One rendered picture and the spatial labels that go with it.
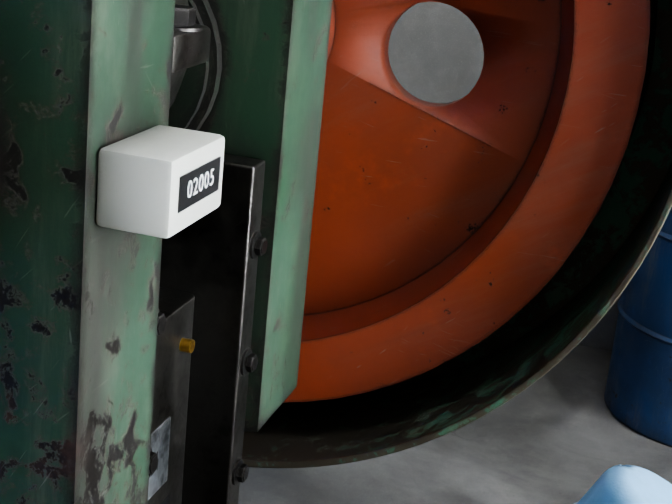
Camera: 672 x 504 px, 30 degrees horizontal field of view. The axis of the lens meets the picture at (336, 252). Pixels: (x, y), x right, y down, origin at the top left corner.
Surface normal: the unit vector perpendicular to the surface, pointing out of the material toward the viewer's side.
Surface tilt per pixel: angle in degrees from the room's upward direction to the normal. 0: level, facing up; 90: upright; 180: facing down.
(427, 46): 90
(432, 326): 90
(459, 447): 0
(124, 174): 90
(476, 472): 0
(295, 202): 90
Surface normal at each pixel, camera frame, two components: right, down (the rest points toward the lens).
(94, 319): 0.95, 0.18
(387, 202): -0.29, 0.26
